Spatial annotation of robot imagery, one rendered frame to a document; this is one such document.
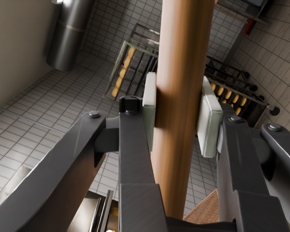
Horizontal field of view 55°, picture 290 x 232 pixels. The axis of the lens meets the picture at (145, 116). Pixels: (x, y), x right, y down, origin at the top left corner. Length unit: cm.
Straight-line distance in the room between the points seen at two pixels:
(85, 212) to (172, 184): 193
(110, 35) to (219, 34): 193
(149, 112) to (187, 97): 3
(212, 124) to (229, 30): 517
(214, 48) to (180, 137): 514
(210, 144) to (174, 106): 3
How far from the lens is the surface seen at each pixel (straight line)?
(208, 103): 16
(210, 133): 16
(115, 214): 230
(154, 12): 515
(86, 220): 207
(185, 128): 18
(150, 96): 16
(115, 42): 528
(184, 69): 17
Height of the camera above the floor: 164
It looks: 7 degrees down
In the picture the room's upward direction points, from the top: 67 degrees counter-clockwise
